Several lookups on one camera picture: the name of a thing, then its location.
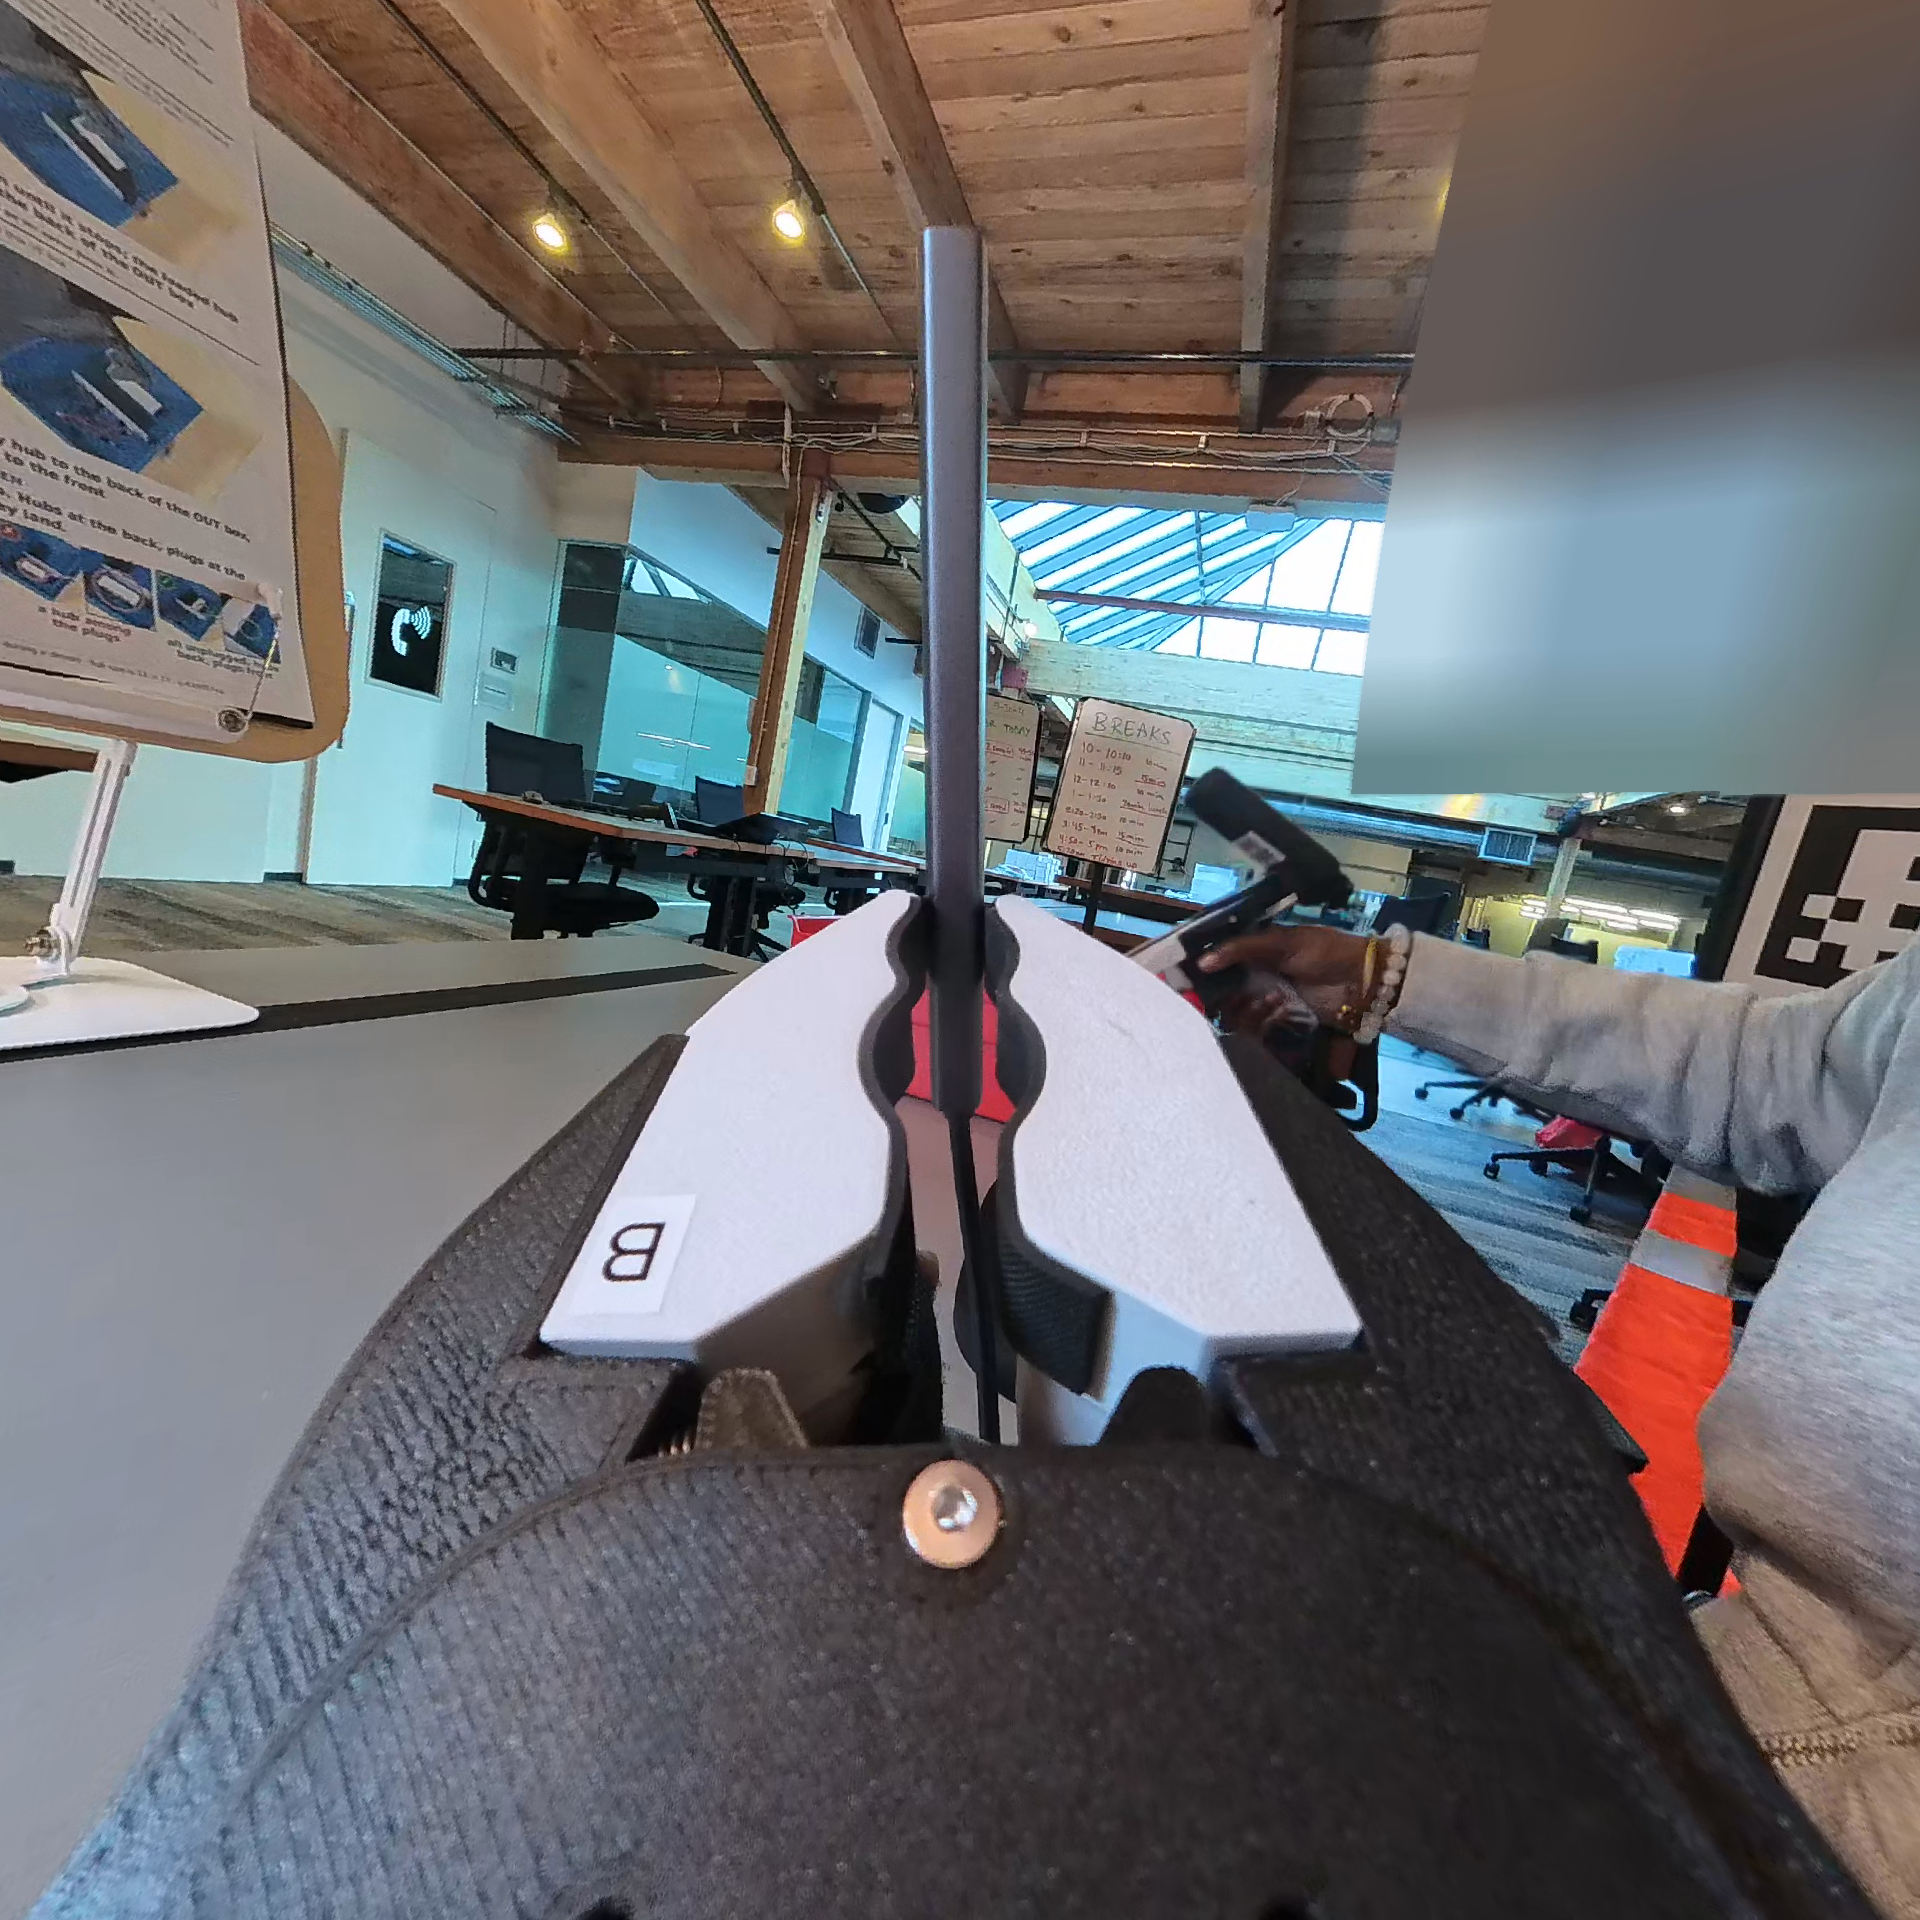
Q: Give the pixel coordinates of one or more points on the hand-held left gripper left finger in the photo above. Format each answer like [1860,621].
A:
[749,1142]

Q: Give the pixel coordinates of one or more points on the person's right hand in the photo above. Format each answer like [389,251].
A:
[1306,974]

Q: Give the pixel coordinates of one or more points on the brown poster board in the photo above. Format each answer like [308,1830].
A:
[323,599]

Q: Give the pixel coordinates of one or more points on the orange traffic cone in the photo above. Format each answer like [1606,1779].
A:
[1651,1350]

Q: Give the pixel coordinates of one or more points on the long wooden desk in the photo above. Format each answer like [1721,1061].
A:
[600,820]

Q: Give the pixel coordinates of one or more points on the white poster stand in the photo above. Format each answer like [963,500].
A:
[90,1004]

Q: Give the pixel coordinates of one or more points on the ceiling spot lamp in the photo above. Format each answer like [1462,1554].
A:
[788,220]
[552,230]

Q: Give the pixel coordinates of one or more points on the instruction poster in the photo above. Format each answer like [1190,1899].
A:
[118,376]

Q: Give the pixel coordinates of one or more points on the person in grey hoodie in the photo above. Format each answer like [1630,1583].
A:
[1829,1426]

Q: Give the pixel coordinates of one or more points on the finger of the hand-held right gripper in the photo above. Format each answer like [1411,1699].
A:
[1178,944]

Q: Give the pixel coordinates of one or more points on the black office chair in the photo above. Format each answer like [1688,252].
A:
[721,811]
[524,780]

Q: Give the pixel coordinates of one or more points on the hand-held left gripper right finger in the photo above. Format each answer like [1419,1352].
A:
[1171,1172]

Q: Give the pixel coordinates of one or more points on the grey usb hub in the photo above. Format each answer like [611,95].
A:
[956,599]

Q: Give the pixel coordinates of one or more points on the black phone icon sign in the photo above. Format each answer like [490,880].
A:
[410,615]

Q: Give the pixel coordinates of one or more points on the handwritten whiteboard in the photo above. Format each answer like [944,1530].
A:
[1012,765]
[1118,787]

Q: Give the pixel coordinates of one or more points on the black framed marker sign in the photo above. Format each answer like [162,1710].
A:
[1845,885]

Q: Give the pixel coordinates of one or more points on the wooden post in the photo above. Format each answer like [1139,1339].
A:
[787,646]

